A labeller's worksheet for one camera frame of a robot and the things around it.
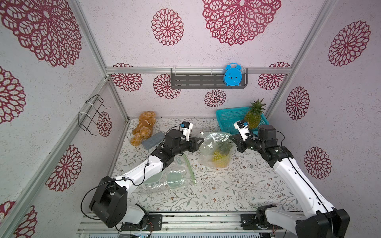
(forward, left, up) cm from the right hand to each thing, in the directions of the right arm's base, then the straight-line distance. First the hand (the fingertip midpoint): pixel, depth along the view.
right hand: (231, 135), depth 75 cm
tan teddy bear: (+13, +51, -10) cm, 54 cm away
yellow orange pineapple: (-4, +4, -14) cm, 15 cm away
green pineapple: (+28, -22, -15) cm, 39 cm away
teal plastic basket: (+37, -7, -24) cm, 45 cm away
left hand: (-1, +15, -3) cm, 15 cm away
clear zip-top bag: (-4, +11, -4) cm, 12 cm away
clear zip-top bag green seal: (-11, +27, -26) cm, 39 cm away
